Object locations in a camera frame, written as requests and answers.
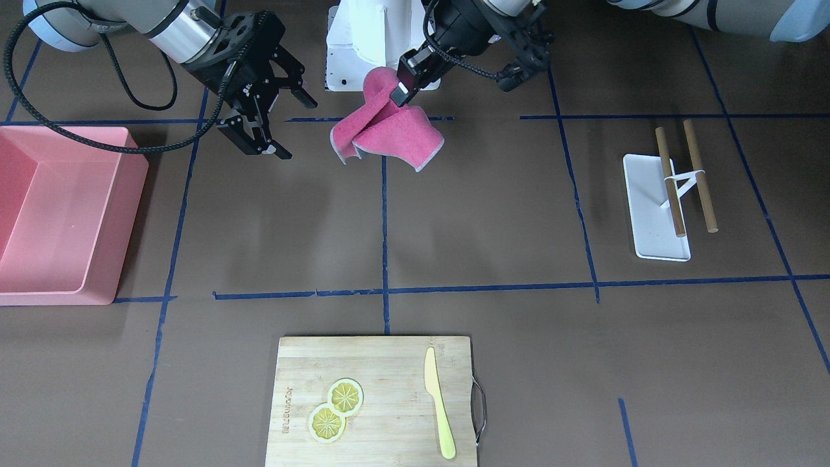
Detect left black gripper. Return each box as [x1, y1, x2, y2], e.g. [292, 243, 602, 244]
[390, 1, 495, 108]

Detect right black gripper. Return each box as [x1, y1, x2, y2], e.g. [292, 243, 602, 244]
[183, 10, 319, 160]

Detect pink cloth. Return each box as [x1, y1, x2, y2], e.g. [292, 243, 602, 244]
[329, 66, 445, 172]

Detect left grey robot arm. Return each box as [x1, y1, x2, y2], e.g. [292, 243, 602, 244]
[390, 1, 829, 107]

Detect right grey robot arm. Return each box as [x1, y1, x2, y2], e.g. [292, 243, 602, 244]
[3, 1, 317, 160]

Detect pink plastic bin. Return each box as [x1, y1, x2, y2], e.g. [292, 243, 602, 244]
[1, 125, 148, 305]

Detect white rack tray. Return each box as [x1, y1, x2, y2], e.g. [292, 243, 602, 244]
[622, 154, 691, 262]

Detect lemon slice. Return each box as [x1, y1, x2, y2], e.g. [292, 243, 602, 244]
[307, 403, 348, 444]
[328, 378, 364, 418]

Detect yellow plastic knife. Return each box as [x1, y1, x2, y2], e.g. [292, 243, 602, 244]
[423, 346, 457, 459]

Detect wooden cutting board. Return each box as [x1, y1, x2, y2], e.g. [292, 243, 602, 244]
[264, 336, 479, 466]

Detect white pedestal column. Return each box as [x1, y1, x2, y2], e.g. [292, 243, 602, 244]
[324, 1, 425, 92]

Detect black braided cable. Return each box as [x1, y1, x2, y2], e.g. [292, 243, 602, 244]
[423, 0, 519, 82]
[3, 0, 260, 155]

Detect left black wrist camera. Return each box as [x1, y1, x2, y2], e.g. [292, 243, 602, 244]
[496, 1, 556, 92]

